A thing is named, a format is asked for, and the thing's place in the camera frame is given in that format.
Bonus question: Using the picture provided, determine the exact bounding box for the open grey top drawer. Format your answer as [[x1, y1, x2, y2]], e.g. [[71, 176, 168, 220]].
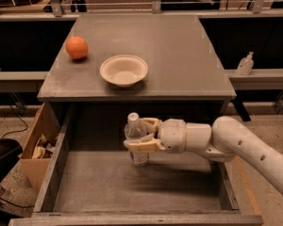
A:
[[8, 105, 262, 226]]

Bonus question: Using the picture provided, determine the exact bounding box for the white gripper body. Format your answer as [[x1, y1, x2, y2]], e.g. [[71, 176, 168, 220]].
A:
[[158, 119, 186, 153]]

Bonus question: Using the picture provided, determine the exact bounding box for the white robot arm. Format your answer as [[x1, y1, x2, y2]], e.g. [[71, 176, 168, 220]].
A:
[[124, 116, 283, 196]]

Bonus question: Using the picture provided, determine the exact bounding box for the white paper bowl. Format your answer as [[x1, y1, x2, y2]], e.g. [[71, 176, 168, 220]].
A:
[[100, 55, 148, 88]]

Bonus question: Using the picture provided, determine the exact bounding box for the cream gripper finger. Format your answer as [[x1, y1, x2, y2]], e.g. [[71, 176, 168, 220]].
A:
[[141, 118, 162, 134], [124, 134, 165, 153]]

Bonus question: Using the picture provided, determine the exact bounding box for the orange fruit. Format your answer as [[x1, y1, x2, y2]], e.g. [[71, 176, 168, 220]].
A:
[[66, 36, 89, 59]]

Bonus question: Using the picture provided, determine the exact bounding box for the grey metal rail bench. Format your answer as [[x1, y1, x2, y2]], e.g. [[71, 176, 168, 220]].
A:
[[0, 69, 283, 92]]

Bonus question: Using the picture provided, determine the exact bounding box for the cardboard box with scraps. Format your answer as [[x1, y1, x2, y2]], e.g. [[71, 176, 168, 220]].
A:
[[20, 104, 60, 192]]

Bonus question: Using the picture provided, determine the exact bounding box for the black chair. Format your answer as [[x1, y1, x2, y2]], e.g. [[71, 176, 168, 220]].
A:
[[0, 138, 23, 183]]

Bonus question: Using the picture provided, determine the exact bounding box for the grey cabinet with top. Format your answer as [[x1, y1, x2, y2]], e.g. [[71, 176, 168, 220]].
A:
[[38, 14, 236, 133]]

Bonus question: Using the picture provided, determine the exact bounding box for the black floor cable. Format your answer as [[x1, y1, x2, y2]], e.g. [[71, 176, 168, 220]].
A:
[[0, 92, 29, 139]]

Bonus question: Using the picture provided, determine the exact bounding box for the clear plastic water bottle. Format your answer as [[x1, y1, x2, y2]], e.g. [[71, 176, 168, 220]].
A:
[[125, 112, 149, 166]]

